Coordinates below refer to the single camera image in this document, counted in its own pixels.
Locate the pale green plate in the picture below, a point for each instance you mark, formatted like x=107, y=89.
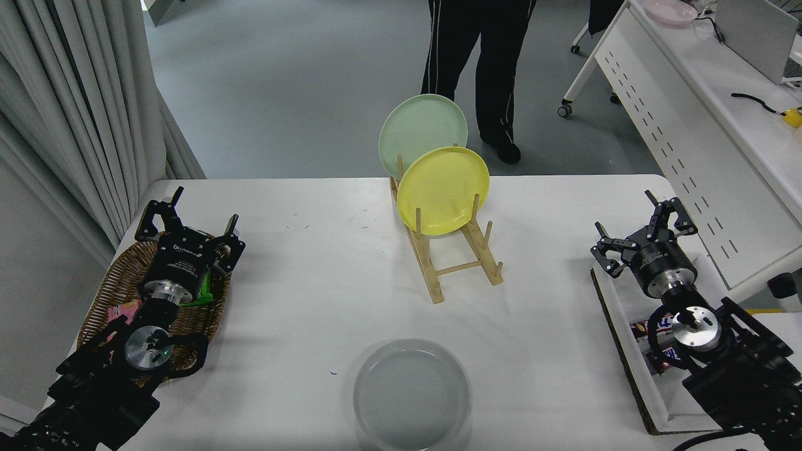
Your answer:
x=420, y=125

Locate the white desk with slotted panel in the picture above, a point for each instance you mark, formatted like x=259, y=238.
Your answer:
x=689, y=94

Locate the grey curtain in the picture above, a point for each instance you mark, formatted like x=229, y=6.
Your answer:
x=62, y=94

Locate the brown wicker basket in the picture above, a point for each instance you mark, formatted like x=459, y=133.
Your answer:
x=122, y=275

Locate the Snickers bar with Chinese print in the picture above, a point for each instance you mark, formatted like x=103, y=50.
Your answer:
x=639, y=327

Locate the yellow plate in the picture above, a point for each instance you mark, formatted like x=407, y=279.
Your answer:
x=442, y=181

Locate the white side table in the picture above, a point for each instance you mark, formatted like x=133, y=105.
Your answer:
x=783, y=326

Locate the small yellow object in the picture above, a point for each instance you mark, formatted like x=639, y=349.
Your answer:
x=793, y=118

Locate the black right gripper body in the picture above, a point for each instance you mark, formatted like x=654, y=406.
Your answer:
x=661, y=263

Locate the pink snack packet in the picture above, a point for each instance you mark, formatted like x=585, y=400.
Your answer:
x=128, y=308

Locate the grey plate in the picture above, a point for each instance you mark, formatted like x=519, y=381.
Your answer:
x=410, y=401

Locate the grey cabinet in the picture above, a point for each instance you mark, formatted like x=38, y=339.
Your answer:
x=166, y=9

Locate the white tray with brown edge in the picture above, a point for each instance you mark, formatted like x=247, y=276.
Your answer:
x=720, y=282

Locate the person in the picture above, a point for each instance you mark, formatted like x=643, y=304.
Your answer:
x=495, y=62

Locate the grey laptop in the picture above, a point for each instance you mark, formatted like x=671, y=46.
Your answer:
x=752, y=31

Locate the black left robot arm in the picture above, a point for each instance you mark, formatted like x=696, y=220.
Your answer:
x=94, y=394

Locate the black cylinder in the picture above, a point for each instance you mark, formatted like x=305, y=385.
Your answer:
x=786, y=288

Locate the pink plate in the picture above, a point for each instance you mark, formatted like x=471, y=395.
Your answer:
x=670, y=11

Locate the black chair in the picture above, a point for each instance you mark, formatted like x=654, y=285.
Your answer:
x=604, y=15

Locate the green snack packet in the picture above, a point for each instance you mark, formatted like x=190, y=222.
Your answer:
x=203, y=294

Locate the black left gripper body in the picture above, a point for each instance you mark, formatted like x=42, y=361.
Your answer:
x=182, y=260

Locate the wooden plate rack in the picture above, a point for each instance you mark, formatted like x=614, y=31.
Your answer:
x=432, y=275

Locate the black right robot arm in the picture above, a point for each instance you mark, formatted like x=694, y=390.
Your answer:
x=739, y=388

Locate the Snickers bar with Latin print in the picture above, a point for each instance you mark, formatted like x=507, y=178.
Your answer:
x=655, y=366

